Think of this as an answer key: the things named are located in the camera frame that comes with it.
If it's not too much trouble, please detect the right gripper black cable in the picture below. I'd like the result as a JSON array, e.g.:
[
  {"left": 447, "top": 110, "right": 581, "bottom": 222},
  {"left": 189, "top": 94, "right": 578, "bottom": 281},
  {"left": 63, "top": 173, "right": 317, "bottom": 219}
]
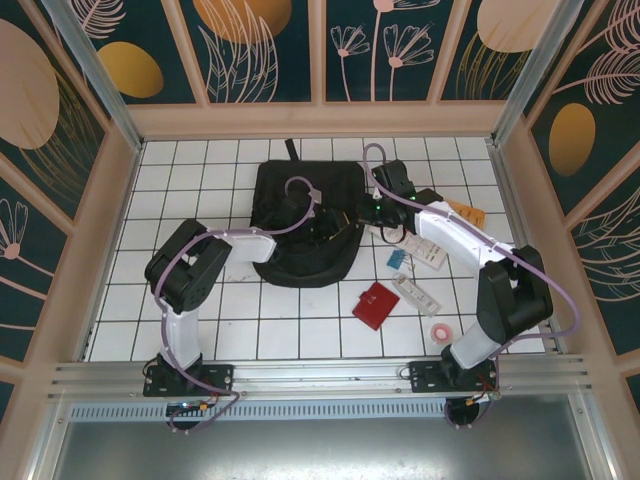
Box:
[{"left": 381, "top": 224, "right": 409, "bottom": 247}]

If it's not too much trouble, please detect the aluminium mounting rail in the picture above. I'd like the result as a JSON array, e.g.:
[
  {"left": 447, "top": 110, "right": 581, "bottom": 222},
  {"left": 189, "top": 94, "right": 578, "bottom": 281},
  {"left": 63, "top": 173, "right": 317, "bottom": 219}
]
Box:
[{"left": 47, "top": 354, "right": 594, "bottom": 402}]

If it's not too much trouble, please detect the red wallet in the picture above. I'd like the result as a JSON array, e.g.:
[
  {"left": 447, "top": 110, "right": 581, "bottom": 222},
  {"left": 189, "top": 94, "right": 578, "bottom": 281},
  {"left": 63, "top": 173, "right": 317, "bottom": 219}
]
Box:
[{"left": 351, "top": 281, "right": 401, "bottom": 332}]

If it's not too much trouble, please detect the blue binder clip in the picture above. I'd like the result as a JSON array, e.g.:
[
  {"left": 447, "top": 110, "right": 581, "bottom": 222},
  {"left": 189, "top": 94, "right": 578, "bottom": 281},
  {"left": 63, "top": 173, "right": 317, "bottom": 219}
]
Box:
[{"left": 386, "top": 249, "right": 417, "bottom": 271}]

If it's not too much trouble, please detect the grey metal sheet panel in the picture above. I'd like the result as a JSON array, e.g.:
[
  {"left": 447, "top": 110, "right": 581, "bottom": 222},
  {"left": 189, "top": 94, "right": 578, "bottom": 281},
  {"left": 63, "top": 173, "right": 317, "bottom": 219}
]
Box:
[{"left": 29, "top": 394, "right": 612, "bottom": 480}]

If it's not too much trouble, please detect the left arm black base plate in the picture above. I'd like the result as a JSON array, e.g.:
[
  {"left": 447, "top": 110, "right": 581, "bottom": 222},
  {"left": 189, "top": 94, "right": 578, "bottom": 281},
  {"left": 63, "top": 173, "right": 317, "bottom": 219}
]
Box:
[{"left": 143, "top": 363, "right": 236, "bottom": 398}]

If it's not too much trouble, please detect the white printed paper package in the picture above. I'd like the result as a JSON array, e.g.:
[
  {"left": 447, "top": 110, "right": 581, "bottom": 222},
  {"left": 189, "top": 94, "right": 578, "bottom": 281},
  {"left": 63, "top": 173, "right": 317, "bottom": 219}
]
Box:
[{"left": 392, "top": 230, "right": 450, "bottom": 272}]

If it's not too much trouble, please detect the slotted grey cable duct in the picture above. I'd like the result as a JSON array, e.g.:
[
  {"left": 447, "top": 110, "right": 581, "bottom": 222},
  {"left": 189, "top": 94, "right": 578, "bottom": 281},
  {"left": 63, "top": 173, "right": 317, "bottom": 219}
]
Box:
[{"left": 69, "top": 403, "right": 449, "bottom": 423}]

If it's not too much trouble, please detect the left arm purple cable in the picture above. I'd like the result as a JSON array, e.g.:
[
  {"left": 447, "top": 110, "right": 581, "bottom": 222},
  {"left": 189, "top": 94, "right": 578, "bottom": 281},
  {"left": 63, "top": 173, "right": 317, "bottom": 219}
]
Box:
[{"left": 152, "top": 176, "right": 322, "bottom": 436}]

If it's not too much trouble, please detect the clear plastic pen box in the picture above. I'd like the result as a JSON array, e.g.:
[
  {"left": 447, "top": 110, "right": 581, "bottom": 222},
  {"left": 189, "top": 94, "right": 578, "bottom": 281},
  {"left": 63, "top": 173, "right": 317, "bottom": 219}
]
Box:
[{"left": 391, "top": 272, "right": 442, "bottom": 317}]

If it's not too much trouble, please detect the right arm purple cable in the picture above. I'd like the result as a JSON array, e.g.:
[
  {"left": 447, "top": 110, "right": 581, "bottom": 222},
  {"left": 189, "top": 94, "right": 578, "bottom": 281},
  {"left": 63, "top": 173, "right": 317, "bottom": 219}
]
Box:
[{"left": 363, "top": 143, "right": 582, "bottom": 360}]

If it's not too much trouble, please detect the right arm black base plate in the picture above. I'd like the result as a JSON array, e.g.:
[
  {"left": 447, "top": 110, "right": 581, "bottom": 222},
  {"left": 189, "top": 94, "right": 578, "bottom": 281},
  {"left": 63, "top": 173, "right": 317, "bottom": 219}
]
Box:
[{"left": 408, "top": 359, "right": 502, "bottom": 397}]

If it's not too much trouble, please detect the orange book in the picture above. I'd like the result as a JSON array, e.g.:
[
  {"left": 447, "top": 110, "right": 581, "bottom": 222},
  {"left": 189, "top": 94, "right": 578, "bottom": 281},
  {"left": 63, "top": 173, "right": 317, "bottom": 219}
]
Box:
[{"left": 443, "top": 198, "right": 487, "bottom": 242}]

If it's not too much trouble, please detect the aluminium frame post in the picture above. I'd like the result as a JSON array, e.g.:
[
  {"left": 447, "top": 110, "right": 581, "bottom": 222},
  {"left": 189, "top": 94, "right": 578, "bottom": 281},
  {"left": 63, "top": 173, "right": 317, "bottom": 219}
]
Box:
[
  {"left": 488, "top": 0, "right": 587, "bottom": 147},
  {"left": 42, "top": 0, "right": 145, "bottom": 152}
]

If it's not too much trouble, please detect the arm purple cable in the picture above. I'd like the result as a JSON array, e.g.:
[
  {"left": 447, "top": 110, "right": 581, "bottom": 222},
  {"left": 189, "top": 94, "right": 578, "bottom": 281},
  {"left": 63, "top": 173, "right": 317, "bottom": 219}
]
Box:
[
  {"left": 152, "top": 176, "right": 322, "bottom": 436},
  {"left": 363, "top": 143, "right": 582, "bottom": 360}
]

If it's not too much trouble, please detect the black backpack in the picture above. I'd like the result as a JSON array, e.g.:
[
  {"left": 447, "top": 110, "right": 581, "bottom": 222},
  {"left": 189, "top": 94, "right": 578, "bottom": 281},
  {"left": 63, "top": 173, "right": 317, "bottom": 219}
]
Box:
[{"left": 249, "top": 139, "right": 365, "bottom": 290}]

